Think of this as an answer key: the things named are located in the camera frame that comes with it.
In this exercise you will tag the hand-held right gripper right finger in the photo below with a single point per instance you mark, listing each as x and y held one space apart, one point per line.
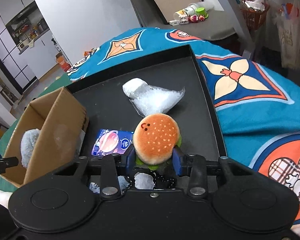
178 163

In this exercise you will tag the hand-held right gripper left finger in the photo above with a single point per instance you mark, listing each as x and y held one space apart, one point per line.
130 159

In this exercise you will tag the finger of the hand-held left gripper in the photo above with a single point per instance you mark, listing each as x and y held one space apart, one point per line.
5 163

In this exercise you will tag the blue tissue pack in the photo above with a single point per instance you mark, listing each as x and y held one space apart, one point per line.
107 142

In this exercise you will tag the burger plush toy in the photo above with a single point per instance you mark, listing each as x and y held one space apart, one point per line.
155 137

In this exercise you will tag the black tray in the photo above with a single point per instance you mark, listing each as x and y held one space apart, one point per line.
110 105

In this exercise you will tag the clear plastic bag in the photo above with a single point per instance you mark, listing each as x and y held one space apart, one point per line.
157 100

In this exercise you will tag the cardboard box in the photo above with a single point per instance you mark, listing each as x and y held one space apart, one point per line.
65 120

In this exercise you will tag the white fluffy cloth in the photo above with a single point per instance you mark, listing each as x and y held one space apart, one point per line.
0 194

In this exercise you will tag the grey fluffy plush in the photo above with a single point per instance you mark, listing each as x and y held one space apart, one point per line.
30 145

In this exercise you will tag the white stone block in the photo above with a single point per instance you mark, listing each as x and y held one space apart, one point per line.
133 87

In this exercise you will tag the green mat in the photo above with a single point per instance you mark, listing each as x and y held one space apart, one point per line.
52 81

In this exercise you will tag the black-framed glass door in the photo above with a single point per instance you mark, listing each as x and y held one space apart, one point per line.
12 55

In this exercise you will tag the orange snack bag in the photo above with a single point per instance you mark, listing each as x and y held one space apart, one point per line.
88 53

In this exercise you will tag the orange carton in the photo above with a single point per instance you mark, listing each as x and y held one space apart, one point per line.
63 63

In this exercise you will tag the white kitchen cabinet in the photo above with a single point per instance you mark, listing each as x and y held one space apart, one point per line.
37 45

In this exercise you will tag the grey upholstered bench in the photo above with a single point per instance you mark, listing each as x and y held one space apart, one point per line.
215 27

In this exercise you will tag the white charger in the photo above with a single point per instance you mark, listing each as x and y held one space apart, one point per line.
174 22

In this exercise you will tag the red toy figure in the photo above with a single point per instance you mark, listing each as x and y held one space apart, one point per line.
197 18

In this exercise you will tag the green cup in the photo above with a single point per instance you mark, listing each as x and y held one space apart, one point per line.
202 12

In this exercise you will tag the white table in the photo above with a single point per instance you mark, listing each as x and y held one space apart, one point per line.
240 17

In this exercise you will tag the orange basket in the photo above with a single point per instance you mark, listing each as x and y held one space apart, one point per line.
253 15

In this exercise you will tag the canvas tote bag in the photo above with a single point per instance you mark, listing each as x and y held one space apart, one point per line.
291 40

